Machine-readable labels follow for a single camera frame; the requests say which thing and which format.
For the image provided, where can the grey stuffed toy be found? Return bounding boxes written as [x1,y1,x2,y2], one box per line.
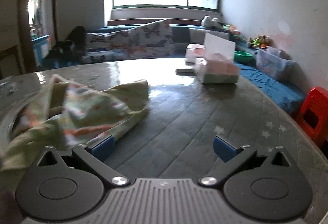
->
[201,16,222,29]

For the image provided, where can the black bag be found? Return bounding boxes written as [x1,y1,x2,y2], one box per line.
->
[47,25,86,59]

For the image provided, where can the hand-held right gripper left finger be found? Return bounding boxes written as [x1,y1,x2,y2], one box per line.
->
[36,134,130,186]

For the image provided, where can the clear plastic storage box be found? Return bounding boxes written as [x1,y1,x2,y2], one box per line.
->
[255,47,295,80]

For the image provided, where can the blue plastic box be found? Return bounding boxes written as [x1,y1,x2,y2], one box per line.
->
[31,34,52,67]

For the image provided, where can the dark flat remote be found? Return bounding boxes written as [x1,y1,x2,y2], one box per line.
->
[176,68,197,76]

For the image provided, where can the grey quilted star table cover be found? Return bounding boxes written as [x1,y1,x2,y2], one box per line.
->
[0,58,328,224]

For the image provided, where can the white card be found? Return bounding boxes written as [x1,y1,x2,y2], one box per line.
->
[204,32,236,60]

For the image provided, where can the wooden door frame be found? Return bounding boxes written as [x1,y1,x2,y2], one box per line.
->
[17,0,58,73]

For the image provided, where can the brown stuffed toy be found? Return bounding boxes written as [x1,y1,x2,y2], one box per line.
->
[247,35,273,48]

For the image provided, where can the green plastic bowl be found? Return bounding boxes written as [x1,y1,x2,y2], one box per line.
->
[234,50,253,63]

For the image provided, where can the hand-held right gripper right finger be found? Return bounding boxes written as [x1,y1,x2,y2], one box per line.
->
[199,135,295,186]

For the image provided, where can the grey cushion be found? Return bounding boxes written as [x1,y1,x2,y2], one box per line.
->
[189,28,230,51]

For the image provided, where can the pink green tissue box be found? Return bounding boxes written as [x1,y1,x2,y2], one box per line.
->
[195,53,241,84]

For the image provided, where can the green printed pants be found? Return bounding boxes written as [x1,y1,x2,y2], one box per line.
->
[0,74,149,172]

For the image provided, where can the red plastic stool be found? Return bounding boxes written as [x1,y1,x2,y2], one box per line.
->
[295,87,328,147]

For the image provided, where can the butterfly print blanket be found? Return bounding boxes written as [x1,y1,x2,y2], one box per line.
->
[82,18,190,63]

